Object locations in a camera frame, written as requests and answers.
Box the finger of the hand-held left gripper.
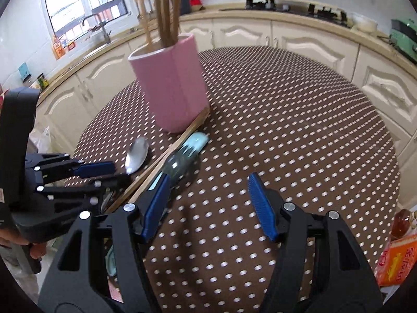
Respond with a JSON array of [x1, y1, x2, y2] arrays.
[[25, 153, 117, 183], [36, 173, 131, 203]]

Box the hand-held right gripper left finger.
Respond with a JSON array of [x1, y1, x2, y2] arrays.
[[38, 176, 172, 313]]

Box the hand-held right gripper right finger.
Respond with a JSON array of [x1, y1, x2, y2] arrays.
[[248, 172, 383, 313]]

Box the metal spoon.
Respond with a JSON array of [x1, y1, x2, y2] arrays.
[[125, 136, 150, 175]]

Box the light blue knife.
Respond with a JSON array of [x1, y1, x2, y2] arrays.
[[105, 131, 210, 278]]

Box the pink utensil holder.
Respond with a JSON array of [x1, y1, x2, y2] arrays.
[[128, 33, 210, 134]]

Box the pile of wooden chopsticks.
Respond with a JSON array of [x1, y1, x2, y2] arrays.
[[106, 0, 211, 214]]

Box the person's left hand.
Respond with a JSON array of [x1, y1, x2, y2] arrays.
[[0, 227, 47, 261]]

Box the white plastic bag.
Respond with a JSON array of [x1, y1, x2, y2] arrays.
[[31, 125, 53, 152]]

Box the orange detergent bottle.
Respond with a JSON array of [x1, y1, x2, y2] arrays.
[[52, 35, 66, 60]]

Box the metal faucet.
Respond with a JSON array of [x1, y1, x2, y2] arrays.
[[81, 13, 112, 44]]

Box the orange bag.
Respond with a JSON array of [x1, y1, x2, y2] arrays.
[[375, 238, 417, 287]]

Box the cream lower kitchen cabinets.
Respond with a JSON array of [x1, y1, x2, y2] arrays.
[[33, 3, 417, 209]]

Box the black gas stove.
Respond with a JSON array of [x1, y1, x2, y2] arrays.
[[220, 0, 354, 28]]

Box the white bowl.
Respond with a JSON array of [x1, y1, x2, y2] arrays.
[[351, 12, 378, 32]]

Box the green electric cooker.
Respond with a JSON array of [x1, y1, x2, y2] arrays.
[[389, 18, 417, 53]]

